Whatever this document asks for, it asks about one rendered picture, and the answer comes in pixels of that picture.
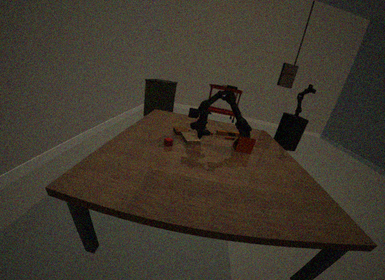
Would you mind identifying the orange flat bar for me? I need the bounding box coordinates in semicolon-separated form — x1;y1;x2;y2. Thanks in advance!
216;130;240;137

